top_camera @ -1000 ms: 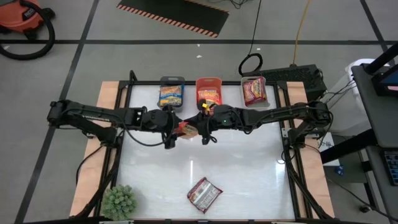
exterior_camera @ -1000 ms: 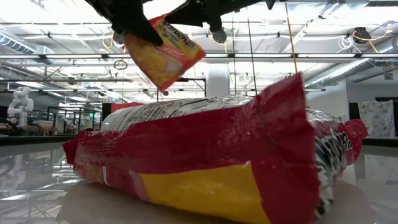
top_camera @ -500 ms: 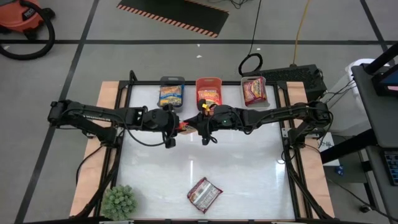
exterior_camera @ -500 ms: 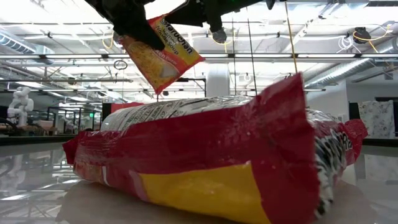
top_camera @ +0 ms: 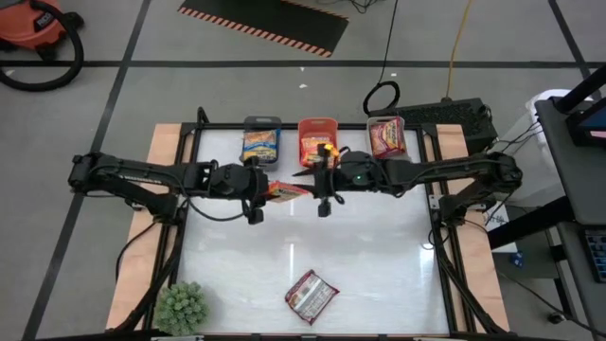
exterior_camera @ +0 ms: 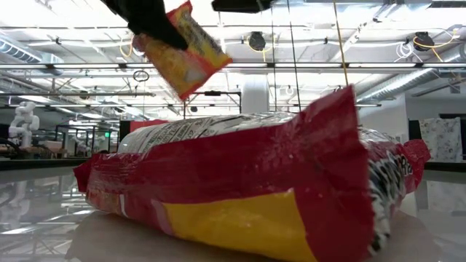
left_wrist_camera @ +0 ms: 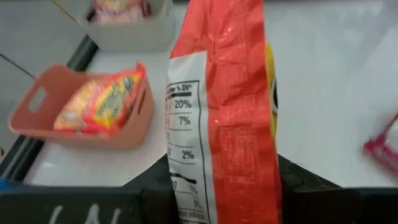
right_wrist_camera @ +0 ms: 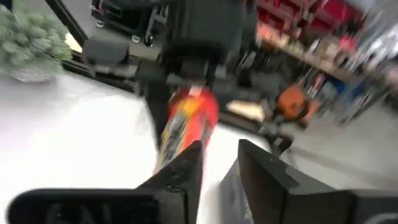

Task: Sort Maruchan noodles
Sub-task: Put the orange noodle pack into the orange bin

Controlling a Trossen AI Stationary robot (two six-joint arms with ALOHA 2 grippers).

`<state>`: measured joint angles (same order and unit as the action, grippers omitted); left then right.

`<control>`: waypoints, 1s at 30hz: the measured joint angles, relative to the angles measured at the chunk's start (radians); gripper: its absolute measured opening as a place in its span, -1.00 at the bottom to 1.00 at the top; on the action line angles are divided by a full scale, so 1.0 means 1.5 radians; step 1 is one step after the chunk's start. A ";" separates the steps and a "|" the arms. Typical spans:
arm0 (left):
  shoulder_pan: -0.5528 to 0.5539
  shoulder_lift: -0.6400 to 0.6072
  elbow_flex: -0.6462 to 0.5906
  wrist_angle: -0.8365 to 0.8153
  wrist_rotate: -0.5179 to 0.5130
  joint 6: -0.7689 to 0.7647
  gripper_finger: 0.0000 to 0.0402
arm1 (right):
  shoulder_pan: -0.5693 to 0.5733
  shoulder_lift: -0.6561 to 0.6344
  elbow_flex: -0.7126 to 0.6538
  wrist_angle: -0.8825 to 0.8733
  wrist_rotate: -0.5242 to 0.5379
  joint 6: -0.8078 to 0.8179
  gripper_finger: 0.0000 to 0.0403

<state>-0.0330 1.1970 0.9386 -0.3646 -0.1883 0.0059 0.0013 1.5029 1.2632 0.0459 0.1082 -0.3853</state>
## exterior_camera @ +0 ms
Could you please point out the white robot figure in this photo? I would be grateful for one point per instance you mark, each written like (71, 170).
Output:
(23, 122)

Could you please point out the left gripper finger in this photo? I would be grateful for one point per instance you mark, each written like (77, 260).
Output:
(160, 29)

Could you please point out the roast beef Maruchan ramen packet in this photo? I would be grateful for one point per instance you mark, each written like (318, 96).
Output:
(236, 174)

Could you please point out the black frame workstation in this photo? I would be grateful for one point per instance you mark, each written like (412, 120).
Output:
(87, 138)

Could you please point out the white patterned cloth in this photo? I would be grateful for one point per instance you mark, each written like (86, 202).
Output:
(440, 140)

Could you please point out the chicken Maruchan ramen packet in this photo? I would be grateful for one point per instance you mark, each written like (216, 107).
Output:
(189, 62)

